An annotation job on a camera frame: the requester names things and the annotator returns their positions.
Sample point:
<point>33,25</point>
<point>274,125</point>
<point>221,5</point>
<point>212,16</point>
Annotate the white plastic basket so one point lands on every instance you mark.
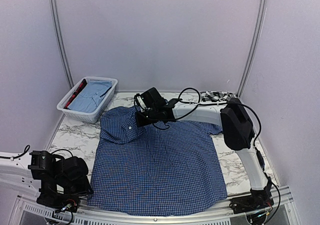
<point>93,116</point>

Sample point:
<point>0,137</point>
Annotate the aluminium wall post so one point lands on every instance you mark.
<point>253,46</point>
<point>60,42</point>

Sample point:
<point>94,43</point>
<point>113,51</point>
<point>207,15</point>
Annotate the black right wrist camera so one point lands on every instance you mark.
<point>150,98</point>

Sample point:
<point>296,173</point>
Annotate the right aluminium wall post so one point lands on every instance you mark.
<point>253,46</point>

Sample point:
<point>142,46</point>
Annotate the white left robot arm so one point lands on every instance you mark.
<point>25,171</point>

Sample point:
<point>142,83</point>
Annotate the left aluminium wall post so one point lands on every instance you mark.
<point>60,42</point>

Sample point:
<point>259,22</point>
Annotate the light blue folded shirt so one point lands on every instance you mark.
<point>91,96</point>

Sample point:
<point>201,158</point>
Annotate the blue checked shirt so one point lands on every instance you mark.
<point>152,171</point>

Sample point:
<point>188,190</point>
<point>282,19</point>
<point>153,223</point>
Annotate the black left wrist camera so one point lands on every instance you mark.
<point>71,169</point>

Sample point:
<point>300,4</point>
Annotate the red black folded garment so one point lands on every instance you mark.
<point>81,86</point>

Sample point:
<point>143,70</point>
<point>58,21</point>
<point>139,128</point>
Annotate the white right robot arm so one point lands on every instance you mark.
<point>231,116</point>

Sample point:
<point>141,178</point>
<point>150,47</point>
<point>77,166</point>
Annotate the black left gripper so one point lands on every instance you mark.
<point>83,190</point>

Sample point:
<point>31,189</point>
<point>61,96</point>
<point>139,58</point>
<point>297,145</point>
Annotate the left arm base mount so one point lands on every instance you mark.
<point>60,204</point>

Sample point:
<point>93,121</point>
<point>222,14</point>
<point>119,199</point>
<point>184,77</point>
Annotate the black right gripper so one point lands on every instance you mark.
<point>140,122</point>

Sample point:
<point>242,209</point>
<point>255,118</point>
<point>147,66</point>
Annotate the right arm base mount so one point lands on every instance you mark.
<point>248,203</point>

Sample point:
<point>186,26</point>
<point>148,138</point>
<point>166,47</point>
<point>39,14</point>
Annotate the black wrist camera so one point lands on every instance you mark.
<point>71,169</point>
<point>150,98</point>

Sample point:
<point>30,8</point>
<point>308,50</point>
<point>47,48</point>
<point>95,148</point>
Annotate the black white plaid shirt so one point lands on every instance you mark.
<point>216,96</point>

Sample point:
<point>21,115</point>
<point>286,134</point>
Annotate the aluminium front rail frame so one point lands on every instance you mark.
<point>284,212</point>

